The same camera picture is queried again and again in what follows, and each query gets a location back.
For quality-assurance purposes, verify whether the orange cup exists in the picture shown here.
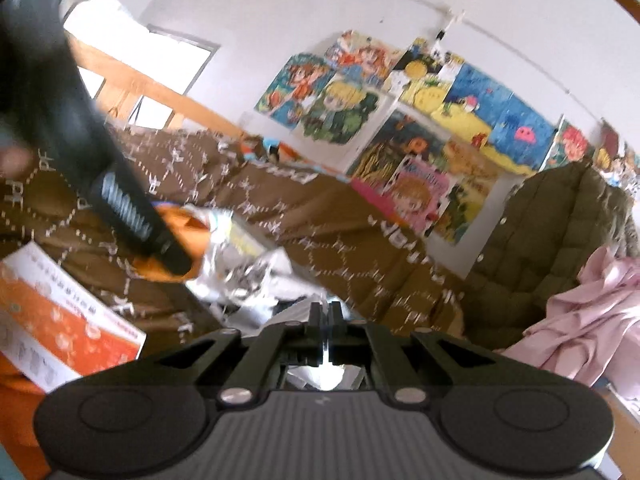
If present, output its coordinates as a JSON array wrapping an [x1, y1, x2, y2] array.
[[134, 204, 212, 283]]

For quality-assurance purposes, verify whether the person left hand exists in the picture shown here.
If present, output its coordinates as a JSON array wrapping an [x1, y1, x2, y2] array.
[[0, 145, 35, 179]]

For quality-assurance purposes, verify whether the brown patterned blanket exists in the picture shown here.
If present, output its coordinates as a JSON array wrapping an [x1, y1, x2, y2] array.
[[1, 128, 463, 350]]

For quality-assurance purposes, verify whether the pink border girl drawing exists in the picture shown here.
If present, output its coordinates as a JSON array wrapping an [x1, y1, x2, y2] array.
[[382, 155, 457, 237]]

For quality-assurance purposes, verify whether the orange white cardboard box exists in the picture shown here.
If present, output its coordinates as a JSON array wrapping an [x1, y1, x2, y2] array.
[[1, 243, 146, 393]]

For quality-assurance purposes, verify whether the boy green background drawing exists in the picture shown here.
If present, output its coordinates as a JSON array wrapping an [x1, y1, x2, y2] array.
[[300, 76, 382, 145]]

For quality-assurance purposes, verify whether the dark olive quilted jacket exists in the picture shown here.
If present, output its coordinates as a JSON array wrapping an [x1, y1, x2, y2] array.
[[461, 162, 639, 349]]

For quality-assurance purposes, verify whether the pink crumpled shirt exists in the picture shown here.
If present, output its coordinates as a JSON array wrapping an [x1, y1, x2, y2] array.
[[502, 245, 639, 386]]

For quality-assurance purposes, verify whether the blue sea yellow drawing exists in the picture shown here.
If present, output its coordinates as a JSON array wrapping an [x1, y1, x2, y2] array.
[[399, 58, 559, 172]]

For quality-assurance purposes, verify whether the red hair child drawing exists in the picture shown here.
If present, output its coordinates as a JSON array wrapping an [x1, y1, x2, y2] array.
[[542, 118, 594, 170]]

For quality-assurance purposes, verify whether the wooden bed rail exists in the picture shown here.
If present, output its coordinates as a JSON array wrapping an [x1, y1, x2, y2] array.
[[67, 34, 245, 139]]

